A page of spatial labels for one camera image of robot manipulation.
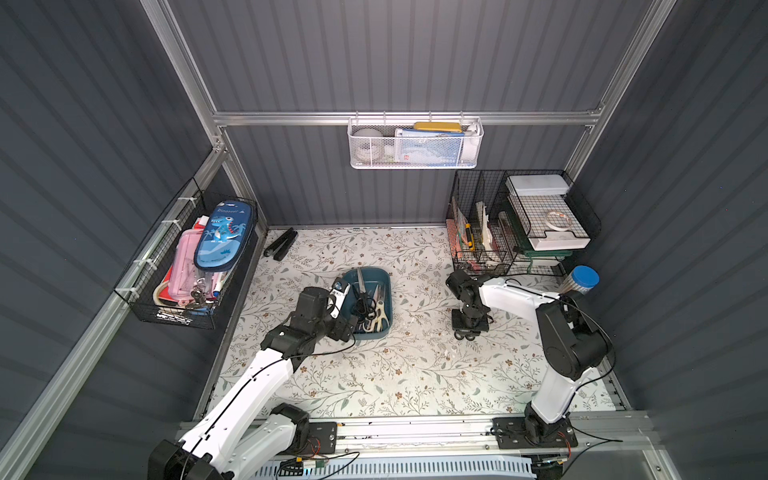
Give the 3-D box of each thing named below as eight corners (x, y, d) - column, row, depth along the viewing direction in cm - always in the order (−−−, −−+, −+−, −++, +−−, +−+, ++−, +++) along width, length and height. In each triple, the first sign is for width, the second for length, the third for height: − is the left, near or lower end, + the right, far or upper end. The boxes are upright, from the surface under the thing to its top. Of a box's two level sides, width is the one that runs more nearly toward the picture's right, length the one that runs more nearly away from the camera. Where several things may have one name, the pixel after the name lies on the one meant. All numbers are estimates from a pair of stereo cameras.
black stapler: (266, 256, 114) (263, 251, 111) (290, 231, 122) (288, 226, 120) (278, 262, 112) (276, 257, 110) (302, 236, 121) (300, 231, 118)
